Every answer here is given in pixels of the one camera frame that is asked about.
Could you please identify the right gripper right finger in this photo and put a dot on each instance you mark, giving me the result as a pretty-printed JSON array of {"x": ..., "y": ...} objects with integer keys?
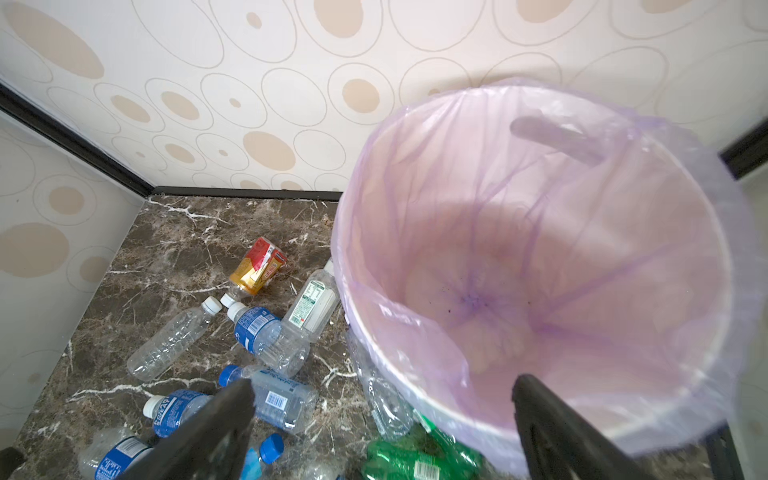
[{"x": 558, "y": 443}]

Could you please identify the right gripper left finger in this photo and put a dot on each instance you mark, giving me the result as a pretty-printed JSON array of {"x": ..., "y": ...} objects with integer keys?
[{"x": 212, "y": 444}]

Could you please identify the crushed bottle blue label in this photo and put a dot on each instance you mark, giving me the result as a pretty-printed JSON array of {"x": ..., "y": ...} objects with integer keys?
[{"x": 111, "y": 452}]

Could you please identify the clear unlabelled bottle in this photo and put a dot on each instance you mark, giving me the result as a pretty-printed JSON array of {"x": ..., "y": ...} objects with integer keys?
[{"x": 159, "y": 353}]

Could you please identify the clear bottle blue label white cap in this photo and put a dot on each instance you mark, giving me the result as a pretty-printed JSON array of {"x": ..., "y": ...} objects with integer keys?
[{"x": 264, "y": 335}]

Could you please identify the white waste bin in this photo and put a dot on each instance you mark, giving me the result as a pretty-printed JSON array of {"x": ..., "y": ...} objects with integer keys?
[{"x": 641, "y": 409}]

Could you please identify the pink bin liner bag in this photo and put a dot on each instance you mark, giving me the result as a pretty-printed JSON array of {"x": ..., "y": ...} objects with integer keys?
[{"x": 519, "y": 212}]

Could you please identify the clear bottle pink red label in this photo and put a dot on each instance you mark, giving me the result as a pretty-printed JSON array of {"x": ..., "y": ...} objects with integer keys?
[{"x": 260, "y": 458}]

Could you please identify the clear bottle pale blue label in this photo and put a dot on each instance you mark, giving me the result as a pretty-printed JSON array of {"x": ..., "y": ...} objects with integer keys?
[{"x": 280, "y": 401}]

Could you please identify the green bottle yellow cap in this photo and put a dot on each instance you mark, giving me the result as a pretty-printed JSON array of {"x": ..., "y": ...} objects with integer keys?
[{"x": 387, "y": 461}]

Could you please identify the green bottle upper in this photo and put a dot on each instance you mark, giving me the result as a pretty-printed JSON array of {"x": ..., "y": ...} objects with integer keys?
[{"x": 462, "y": 458}]

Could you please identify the clear bottle purple tint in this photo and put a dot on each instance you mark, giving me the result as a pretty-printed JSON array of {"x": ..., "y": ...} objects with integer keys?
[{"x": 391, "y": 413}]

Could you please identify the clear bottle green white label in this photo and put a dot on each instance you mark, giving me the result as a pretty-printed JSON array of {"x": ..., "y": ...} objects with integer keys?
[{"x": 314, "y": 305}]

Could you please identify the orange red label bottle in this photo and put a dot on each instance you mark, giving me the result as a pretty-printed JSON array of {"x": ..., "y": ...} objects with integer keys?
[{"x": 259, "y": 265}]

